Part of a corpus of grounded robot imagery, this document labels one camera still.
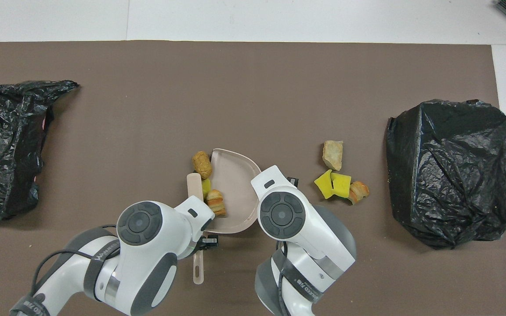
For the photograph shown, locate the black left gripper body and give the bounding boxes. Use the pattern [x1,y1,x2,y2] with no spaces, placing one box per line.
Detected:
[196,235,219,251]

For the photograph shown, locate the toy croissant half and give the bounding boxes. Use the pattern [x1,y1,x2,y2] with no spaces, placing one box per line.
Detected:
[206,189,227,217]
[348,180,371,205]

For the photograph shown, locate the beige toy bread chunk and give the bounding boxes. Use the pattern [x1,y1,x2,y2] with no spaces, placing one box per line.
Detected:
[322,140,344,171]

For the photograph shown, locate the beige plastic dustpan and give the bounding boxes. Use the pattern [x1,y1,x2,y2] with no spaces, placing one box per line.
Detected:
[202,148,262,234]

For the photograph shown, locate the beige hand brush black bristles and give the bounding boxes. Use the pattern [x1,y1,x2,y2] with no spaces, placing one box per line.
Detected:
[186,172,205,285]

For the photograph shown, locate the brown toy bread roll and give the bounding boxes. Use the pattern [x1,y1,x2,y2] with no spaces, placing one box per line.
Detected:
[192,151,213,180]

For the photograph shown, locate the brown paper table mat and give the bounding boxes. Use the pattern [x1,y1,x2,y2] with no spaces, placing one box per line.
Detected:
[0,40,506,316]

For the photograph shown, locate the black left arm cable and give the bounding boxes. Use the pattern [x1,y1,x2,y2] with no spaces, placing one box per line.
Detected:
[31,225,122,303]

